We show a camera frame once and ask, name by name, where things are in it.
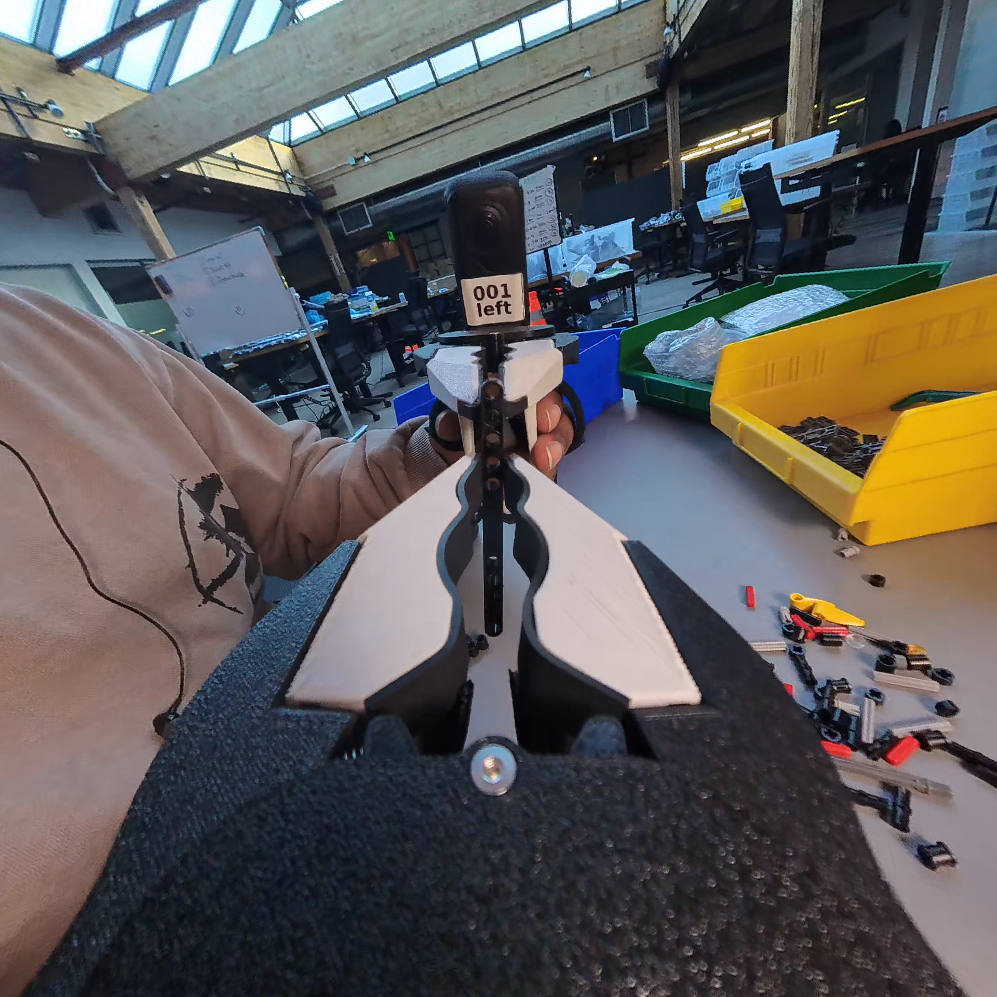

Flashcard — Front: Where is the bubble wrap bundle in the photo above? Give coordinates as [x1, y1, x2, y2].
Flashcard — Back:
[642, 284, 852, 383]

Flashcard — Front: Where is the heap of black beams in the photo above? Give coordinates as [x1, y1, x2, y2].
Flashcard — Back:
[779, 416, 889, 478]

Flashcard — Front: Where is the pile of small block pieces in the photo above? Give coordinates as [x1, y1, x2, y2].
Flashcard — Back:
[748, 592, 997, 873]

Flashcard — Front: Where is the beige hoodie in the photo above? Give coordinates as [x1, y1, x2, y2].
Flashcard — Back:
[0, 284, 453, 975]

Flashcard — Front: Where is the yellow plastic parts bin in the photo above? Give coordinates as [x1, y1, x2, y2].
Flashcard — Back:
[710, 273, 997, 548]

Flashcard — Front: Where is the grey desk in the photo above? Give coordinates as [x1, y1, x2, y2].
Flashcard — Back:
[460, 389, 997, 997]

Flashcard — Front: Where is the wooden background table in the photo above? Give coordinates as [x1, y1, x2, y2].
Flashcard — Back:
[779, 105, 997, 266]

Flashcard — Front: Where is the blue plastic parts bin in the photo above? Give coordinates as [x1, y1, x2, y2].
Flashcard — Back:
[393, 327, 624, 428]

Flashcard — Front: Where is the black office chair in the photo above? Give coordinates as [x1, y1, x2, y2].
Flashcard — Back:
[681, 198, 741, 306]
[740, 164, 858, 285]
[323, 300, 392, 422]

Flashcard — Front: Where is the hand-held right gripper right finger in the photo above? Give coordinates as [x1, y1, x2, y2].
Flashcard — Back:
[508, 457, 704, 711]

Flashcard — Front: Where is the person's left forearm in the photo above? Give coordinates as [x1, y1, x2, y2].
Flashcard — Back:
[265, 416, 453, 581]

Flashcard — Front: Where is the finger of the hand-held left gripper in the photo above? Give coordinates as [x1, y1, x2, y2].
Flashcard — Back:
[425, 347, 486, 458]
[501, 341, 565, 453]

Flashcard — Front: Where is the rolling whiteboard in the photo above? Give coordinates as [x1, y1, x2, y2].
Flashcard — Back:
[146, 226, 355, 437]

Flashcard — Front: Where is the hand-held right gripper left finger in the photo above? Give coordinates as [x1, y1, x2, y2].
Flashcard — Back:
[284, 457, 478, 711]

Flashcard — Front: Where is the thin black perforated beam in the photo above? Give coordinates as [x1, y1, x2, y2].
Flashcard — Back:
[479, 343, 509, 637]

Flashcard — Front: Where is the white flip chart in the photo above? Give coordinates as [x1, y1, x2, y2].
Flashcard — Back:
[520, 164, 563, 254]

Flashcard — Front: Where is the green plastic parts bin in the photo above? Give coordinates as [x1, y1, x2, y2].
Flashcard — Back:
[619, 261, 953, 415]

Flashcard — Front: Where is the green angled beam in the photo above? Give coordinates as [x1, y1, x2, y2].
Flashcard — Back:
[890, 388, 981, 412]

